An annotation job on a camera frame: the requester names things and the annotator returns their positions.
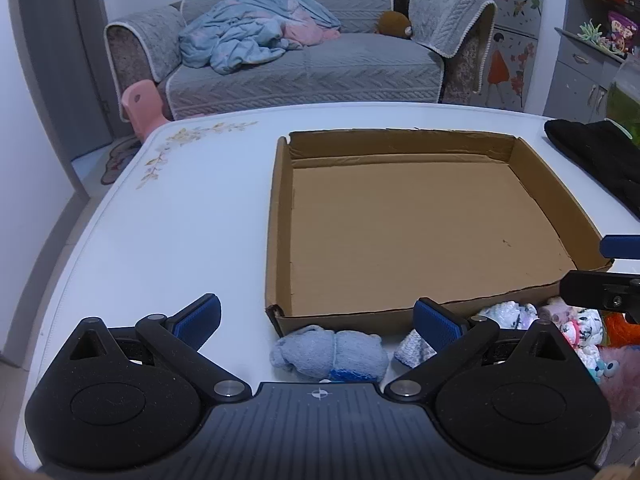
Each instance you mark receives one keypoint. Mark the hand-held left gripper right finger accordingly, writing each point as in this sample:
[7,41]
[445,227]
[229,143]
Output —
[440,325]

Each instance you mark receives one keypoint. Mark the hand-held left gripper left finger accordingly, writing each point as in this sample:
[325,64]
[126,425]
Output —
[197,317]

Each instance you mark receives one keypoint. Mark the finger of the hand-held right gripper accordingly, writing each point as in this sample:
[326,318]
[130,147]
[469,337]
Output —
[597,287]
[620,246]

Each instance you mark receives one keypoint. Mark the pale grey knit sock roll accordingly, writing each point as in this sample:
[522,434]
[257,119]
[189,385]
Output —
[412,351]

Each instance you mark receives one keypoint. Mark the mauve sock roll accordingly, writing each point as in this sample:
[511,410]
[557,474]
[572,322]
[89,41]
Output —
[550,308]

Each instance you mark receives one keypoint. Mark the fluffy white roll purple band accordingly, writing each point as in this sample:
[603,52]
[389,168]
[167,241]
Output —
[505,312]

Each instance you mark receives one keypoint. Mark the shallow cardboard box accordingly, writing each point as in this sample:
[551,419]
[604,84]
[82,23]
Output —
[425,220]

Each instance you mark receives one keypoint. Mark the pink fluffy pompom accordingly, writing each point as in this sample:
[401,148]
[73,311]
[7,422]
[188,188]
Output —
[625,390]

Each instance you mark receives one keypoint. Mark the grey and blue sock roll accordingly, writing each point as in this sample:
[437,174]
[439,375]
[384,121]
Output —
[327,355]

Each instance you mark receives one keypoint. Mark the patterned sock roll pink band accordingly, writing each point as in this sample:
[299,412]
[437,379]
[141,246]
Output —
[580,327]

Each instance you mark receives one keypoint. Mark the black knit hat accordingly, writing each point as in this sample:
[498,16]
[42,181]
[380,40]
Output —
[595,150]

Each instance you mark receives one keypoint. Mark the glass fish bowl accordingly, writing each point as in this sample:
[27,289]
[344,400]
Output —
[625,105]

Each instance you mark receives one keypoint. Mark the patterned floor mat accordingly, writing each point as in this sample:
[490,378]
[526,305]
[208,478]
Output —
[117,160]

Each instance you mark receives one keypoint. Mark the grey cabinet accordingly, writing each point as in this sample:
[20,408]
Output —
[575,75]

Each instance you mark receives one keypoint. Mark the purple snack bag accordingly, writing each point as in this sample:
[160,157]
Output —
[620,32]

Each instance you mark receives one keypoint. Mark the pink plastic stool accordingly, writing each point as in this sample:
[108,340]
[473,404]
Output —
[142,107]

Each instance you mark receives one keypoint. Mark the green plant ornament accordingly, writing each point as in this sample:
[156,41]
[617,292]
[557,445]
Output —
[591,30]

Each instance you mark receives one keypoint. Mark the fridge with flower decals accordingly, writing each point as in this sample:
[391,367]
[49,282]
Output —
[505,35]

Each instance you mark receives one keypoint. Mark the grey sofa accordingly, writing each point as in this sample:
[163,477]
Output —
[310,70]

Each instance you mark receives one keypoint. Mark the light blue blanket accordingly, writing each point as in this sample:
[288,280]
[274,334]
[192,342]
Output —
[240,35]

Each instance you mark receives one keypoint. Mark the grey door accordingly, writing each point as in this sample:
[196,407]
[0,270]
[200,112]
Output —
[60,50]

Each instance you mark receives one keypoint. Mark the pink cloth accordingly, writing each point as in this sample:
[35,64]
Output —
[305,34]

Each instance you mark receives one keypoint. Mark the brown plush toy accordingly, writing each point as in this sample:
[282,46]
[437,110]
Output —
[392,22]

